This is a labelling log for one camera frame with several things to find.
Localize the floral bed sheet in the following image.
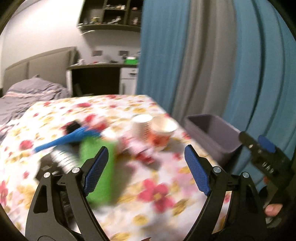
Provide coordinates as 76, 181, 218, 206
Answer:
1, 95, 209, 240

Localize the grey wall socket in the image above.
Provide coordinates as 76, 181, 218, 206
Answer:
92, 50, 103, 57
118, 50, 129, 56

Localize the grey wall socket right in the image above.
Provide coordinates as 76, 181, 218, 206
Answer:
118, 50, 129, 56

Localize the orange floral paper cup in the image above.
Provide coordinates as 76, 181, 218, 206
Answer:
148, 115, 179, 151

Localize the grey wall socket left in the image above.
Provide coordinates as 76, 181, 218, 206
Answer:
92, 50, 103, 57

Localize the grey upholstered headboard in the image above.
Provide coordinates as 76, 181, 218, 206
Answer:
3, 47, 78, 92

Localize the white mug on desk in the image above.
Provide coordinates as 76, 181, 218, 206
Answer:
78, 59, 85, 65

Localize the blue grey curtain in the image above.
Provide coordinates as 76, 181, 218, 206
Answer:
137, 1, 295, 157

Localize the dark desk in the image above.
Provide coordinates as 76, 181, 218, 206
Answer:
66, 63, 137, 97

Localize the green grid paper cup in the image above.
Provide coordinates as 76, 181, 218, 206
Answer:
131, 114, 152, 141

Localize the purple plastic trash bin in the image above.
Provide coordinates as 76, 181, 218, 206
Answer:
184, 114, 241, 169

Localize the blue plastic brush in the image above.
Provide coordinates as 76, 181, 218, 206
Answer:
33, 127, 101, 153

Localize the dark wall shelf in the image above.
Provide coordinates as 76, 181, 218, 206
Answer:
77, 0, 144, 33

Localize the green box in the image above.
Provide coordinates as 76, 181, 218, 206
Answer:
124, 57, 138, 65

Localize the right hand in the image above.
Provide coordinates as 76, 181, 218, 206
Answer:
264, 204, 283, 217

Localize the green foam block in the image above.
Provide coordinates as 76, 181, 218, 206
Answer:
78, 137, 116, 208

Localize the red white snack wrapper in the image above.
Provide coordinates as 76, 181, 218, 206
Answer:
118, 136, 154, 165

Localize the white drawer cabinet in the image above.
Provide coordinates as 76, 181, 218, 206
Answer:
119, 68, 138, 95

